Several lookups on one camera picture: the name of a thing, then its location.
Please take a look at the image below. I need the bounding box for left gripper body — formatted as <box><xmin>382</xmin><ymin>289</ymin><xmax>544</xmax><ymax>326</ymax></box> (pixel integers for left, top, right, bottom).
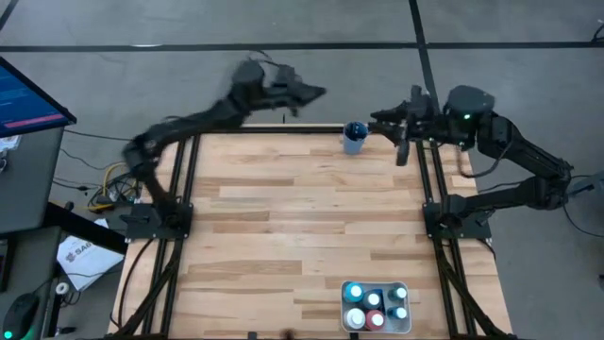
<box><xmin>262</xmin><ymin>63</ymin><xmax>304</xmax><ymax>118</ymax></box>

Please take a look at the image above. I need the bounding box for white plastic bin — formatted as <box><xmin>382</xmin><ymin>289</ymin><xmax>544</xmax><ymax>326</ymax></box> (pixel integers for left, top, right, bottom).
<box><xmin>339</xmin><ymin>280</ymin><xmax>412</xmax><ymax>335</ymax></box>

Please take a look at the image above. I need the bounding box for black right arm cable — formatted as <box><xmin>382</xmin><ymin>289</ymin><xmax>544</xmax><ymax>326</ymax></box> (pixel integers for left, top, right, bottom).
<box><xmin>458</xmin><ymin>139</ymin><xmax>516</xmax><ymax>180</ymax></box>

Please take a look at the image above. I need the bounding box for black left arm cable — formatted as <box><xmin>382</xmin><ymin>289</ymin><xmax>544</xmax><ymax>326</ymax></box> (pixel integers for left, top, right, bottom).
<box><xmin>247</xmin><ymin>48</ymin><xmax>287</xmax><ymax>70</ymax></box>

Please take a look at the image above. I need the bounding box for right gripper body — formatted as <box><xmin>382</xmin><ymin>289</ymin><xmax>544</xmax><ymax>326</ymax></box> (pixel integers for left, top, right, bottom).
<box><xmin>395</xmin><ymin>84</ymin><xmax>447</xmax><ymax>167</ymax></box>

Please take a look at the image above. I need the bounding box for black computer mouse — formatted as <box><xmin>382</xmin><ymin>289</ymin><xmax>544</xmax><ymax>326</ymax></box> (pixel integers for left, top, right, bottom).
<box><xmin>1</xmin><ymin>292</ymin><xmax>42</xmax><ymax>340</ymax></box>

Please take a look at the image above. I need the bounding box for blue plastic cup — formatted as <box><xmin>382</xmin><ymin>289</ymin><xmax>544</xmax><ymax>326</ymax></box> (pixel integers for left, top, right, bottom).
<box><xmin>341</xmin><ymin>120</ymin><xmax>370</xmax><ymax>156</ymax></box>

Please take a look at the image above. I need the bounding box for black aluminium table frame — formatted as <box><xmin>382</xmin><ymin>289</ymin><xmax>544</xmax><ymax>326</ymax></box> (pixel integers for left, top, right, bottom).
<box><xmin>107</xmin><ymin>110</ymin><xmax>520</xmax><ymax>340</ymax></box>

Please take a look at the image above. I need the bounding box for black floor cable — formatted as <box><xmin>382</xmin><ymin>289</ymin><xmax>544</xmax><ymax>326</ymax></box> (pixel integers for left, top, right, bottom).
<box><xmin>63</xmin><ymin>127</ymin><xmax>133</xmax><ymax>143</ymax></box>
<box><xmin>560</xmin><ymin>169</ymin><xmax>604</xmax><ymax>240</ymax></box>

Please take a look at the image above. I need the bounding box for black desk beam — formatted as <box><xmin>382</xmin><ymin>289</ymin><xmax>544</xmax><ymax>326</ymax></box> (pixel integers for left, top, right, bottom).
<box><xmin>43</xmin><ymin>201</ymin><xmax>128</xmax><ymax>255</ymax></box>

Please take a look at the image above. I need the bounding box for yellow cable bundle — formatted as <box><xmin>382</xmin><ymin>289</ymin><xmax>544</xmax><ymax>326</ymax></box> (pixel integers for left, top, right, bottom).
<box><xmin>87</xmin><ymin>160</ymin><xmax>143</xmax><ymax>213</ymax></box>

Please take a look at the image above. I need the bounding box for monitor with blue screen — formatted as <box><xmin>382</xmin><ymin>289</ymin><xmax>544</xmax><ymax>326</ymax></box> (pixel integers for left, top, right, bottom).
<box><xmin>0</xmin><ymin>55</ymin><xmax>77</xmax><ymax>139</ymax></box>

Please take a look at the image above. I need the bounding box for white printed paper sheet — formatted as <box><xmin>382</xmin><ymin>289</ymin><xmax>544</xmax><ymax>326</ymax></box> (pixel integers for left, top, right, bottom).
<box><xmin>56</xmin><ymin>218</ymin><xmax>126</xmax><ymax>292</ymax></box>

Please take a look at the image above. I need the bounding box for teal paint bottle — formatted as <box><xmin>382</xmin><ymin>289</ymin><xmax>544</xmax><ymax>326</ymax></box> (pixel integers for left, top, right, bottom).
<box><xmin>343</xmin><ymin>281</ymin><xmax>365</xmax><ymax>304</ymax></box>

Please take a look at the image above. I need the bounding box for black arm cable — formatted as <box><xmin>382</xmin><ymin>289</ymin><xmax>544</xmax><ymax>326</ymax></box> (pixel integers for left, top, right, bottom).
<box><xmin>458</xmin><ymin>139</ymin><xmax>516</xmax><ymax>180</ymax></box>
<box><xmin>247</xmin><ymin>48</ymin><xmax>287</xmax><ymax>70</ymax></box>

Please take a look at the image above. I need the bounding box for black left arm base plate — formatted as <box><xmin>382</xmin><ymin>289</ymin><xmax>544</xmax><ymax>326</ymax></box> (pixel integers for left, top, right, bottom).
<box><xmin>124</xmin><ymin>201</ymin><xmax>194</xmax><ymax>241</ymax></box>

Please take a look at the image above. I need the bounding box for dark grey paint bottle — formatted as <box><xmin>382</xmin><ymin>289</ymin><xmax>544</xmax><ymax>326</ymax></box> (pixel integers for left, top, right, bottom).
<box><xmin>361</xmin><ymin>290</ymin><xmax>382</xmax><ymax>311</ymax></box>

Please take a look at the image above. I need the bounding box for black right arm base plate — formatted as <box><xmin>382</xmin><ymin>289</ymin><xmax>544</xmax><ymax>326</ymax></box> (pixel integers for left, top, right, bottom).
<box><xmin>422</xmin><ymin>201</ymin><xmax>493</xmax><ymax>241</ymax></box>

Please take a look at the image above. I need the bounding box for white paint bottle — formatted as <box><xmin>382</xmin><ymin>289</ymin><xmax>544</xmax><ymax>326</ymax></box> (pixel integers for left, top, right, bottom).
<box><xmin>344</xmin><ymin>307</ymin><xmax>367</xmax><ymax>331</ymax></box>

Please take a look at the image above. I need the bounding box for red paint bottle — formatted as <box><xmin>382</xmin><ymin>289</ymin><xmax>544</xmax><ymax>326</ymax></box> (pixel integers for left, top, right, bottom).
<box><xmin>364</xmin><ymin>309</ymin><xmax>387</xmax><ymax>332</ymax></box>

